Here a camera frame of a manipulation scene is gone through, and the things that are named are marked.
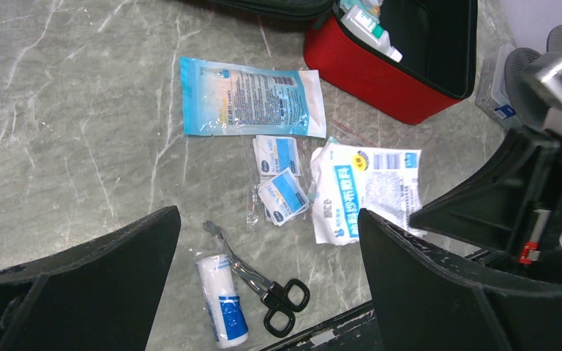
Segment adhesive bandages clear bag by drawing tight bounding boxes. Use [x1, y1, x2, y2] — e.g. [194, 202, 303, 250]
[307, 119, 377, 204]

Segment black handled scissors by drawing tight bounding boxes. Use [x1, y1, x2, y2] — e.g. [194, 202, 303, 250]
[203, 221, 310, 338]

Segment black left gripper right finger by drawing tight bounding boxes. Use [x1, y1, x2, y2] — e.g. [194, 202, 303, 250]
[358, 209, 562, 350]

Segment white gauze dressing packet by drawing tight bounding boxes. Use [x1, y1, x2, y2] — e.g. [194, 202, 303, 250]
[311, 144, 426, 246]

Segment alcohol wipes clear bag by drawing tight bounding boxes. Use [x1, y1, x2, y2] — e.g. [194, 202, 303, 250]
[252, 135, 310, 227]

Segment teal header small items bag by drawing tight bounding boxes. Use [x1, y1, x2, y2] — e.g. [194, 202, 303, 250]
[340, 0, 383, 18]

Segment white bottle green label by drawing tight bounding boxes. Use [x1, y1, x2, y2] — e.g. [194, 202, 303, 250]
[341, 5, 403, 62]

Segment white bandage roll blue label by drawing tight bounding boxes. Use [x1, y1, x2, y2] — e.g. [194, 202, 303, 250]
[196, 254, 249, 350]

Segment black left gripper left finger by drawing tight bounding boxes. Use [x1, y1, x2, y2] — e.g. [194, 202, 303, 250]
[0, 206, 181, 350]

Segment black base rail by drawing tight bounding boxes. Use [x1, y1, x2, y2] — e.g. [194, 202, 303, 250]
[261, 246, 562, 351]

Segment red medicine kit case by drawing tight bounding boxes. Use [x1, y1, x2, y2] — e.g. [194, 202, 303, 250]
[231, 0, 479, 125]

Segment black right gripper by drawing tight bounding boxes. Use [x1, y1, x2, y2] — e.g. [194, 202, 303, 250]
[409, 127, 562, 284]

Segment blue cotton swab packet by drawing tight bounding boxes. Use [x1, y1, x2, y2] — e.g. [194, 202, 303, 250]
[180, 57, 327, 138]

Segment grey filament spool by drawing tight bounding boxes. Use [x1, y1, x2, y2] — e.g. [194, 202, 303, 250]
[504, 25, 562, 129]

